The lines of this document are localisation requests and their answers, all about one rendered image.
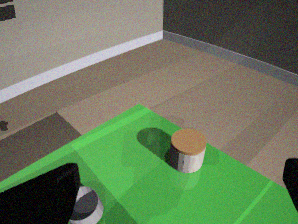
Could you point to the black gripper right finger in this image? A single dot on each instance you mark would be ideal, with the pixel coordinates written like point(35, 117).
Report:
point(290, 176)

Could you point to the grey cylinder with tan top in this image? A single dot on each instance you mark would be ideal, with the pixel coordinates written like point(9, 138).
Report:
point(188, 150)

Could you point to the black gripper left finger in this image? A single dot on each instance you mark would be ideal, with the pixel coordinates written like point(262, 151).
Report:
point(47, 199)

